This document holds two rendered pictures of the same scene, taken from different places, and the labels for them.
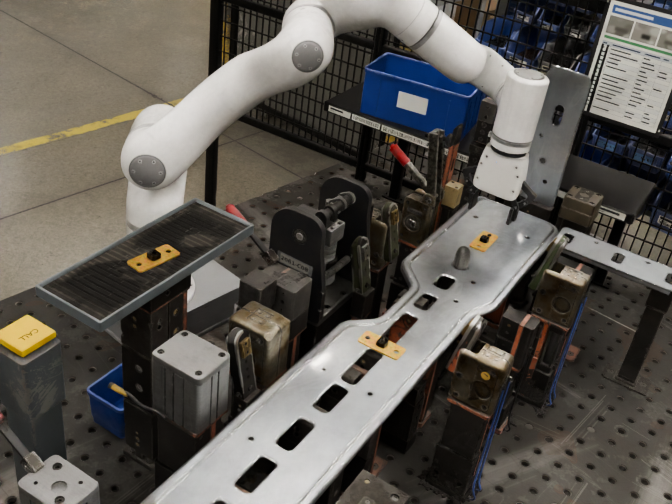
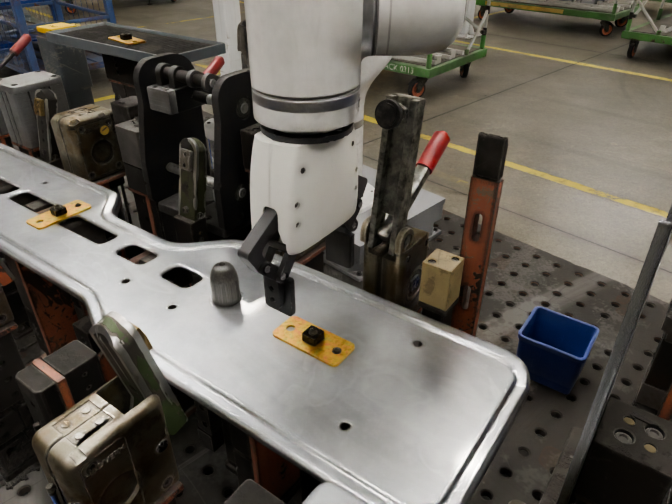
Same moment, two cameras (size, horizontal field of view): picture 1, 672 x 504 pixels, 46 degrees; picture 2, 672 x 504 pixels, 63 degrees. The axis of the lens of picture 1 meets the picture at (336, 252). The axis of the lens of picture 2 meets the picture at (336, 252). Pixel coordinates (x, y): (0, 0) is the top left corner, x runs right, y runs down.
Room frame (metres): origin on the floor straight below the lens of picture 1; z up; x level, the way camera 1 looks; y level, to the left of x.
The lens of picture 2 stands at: (1.62, -0.75, 1.38)
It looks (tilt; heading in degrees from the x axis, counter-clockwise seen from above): 32 degrees down; 98
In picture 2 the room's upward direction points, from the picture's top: straight up
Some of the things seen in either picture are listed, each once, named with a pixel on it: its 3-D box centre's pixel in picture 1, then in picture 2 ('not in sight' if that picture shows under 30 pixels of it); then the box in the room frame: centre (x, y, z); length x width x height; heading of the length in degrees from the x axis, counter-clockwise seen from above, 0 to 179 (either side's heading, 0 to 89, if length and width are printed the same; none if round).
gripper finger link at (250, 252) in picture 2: (519, 189); (274, 230); (1.52, -0.37, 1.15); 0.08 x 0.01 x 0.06; 62
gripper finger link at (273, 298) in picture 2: (518, 211); (269, 286); (1.51, -0.38, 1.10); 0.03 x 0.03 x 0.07; 62
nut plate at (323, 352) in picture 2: (484, 239); (313, 336); (1.54, -0.32, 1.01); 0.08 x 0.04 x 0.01; 152
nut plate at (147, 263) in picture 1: (153, 255); (126, 37); (1.07, 0.30, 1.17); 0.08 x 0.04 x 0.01; 143
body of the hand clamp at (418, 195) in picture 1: (410, 259); (389, 344); (1.62, -0.18, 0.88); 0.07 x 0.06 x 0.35; 62
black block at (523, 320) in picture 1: (505, 372); (91, 459); (1.29, -0.38, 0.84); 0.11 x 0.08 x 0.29; 62
